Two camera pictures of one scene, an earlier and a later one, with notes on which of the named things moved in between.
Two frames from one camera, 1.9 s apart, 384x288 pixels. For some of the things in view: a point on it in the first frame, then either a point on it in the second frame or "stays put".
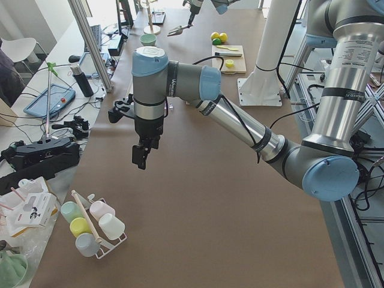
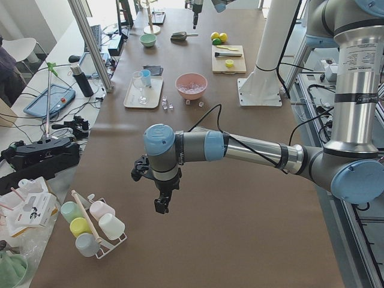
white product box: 39,209 stays put
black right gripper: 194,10 to 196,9
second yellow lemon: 223,36 stays put
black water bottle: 81,77 stays put
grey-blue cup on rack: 87,245 stays put
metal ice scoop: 179,30 to 181,36
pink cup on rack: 98,209 stays put
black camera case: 42,158 stays put
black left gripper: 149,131 to 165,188
